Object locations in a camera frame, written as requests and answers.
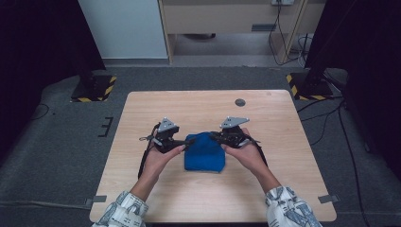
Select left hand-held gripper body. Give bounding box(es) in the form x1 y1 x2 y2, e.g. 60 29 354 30
139 116 187 154

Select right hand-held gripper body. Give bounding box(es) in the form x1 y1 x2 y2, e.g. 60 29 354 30
217 116 261 149

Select blue microfibre cloth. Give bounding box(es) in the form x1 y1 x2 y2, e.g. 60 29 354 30
183 131 226 174

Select person's right hand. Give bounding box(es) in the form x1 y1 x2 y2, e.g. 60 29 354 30
220 127 270 180

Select person's left hand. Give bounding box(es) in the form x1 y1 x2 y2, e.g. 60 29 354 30
142 143 187 182

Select black tape floor mark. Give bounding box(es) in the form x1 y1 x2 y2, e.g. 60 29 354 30
97 116 114 138

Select black stand base striped edge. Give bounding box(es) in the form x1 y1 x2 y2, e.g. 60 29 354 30
70 75 117 103
286 72 335 101

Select grey tape strip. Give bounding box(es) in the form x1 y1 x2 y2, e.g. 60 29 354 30
317 194 341 204
84 195 108 209

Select dark flat object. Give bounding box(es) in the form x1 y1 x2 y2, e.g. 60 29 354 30
183 32 218 41

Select white panel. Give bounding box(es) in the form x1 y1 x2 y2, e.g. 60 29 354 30
78 0 168 60

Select light wooden desk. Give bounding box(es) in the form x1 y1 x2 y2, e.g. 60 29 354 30
158 0 327 65

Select black curtain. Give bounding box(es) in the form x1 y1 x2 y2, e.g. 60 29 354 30
0 0 107 159
304 0 401 171

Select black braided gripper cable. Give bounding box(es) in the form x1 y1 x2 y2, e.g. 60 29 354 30
137 122 161 181
249 135 269 168

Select black hanging cable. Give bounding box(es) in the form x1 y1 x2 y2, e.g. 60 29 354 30
268 3 308 67

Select long black floor cable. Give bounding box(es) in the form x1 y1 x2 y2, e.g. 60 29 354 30
338 100 367 227

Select thin black floor cable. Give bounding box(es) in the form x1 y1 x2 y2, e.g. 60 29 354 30
31 103 50 121

